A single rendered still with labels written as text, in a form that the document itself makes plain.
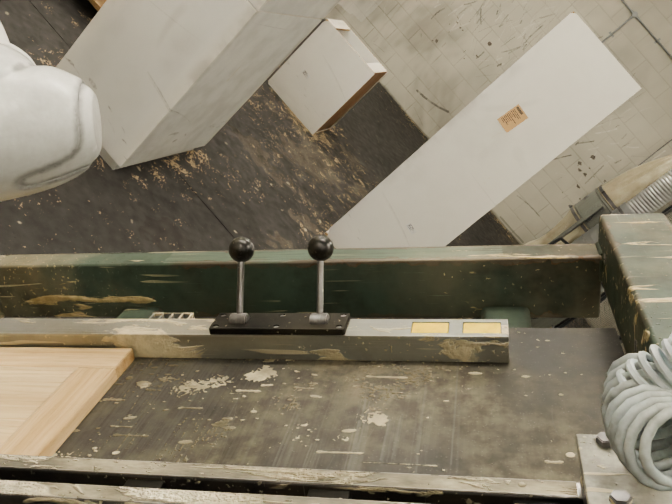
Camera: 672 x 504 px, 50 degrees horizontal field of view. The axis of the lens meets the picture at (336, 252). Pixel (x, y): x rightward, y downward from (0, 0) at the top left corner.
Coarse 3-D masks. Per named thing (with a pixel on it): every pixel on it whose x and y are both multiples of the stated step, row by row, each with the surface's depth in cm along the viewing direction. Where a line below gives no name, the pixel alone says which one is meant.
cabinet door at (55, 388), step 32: (0, 352) 109; (32, 352) 108; (64, 352) 107; (96, 352) 106; (128, 352) 105; (0, 384) 101; (32, 384) 100; (64, 384) 98; (96, 384) 97; (0, 416) 93; (32, 416) 92; (64, 416) 91; (0, 448) 86; (32, 448) 85
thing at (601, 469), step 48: (0, 480) 72; (48, 480) 73; (96, 480) 72; (144, 480) 70; (192, 480) 69; (240, 480) 68; (288, 480) 67; (336, 480) 67; (384, 480) 66; (432, 480) 65; (480, 480) 65; (528, 480) 64; (624, 480) 58
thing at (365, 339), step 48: (0, 336) 111; (48, 336) 109; (96, 336) 107; (144, 336) 105; (192, 336) 104; (240, 336) 102; (288, 336) 101; (336, 336) 99; (384, 336) 98; (432, 336) 96; (480, 336) 95
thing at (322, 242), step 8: (312, 240) 102; (320, 240) 101; (328, 240) 102; (312, 248) 101; (320, 248) 101; (328, 248) 101; (312, 256) 102; (320, 256) 102; (328, 256) 102; (320, 264) 102; (320, 272) 102; (320, 280) 102; (320, 288) 102; (320, 296) 102; (320, 304) 101; (320, 312) 101; (312, 320) 101; (320, 320) 101; (328, 320) 101
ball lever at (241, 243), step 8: (232, 240) 105; (240, 240) 104; (248, 240) 105; (232, 248) 104; (240, 248) 104; (248, 248) 104; (232, 256) 104; (240, 256) 104; (248, 256) 104; (240, 264) 105; (240, 272) 105; (240, 280) 104; (240, 288) 104; (240, 296) 104; (240, 304) 104; (240, 312) 104; (232, 320) 103; (240, 320) 103
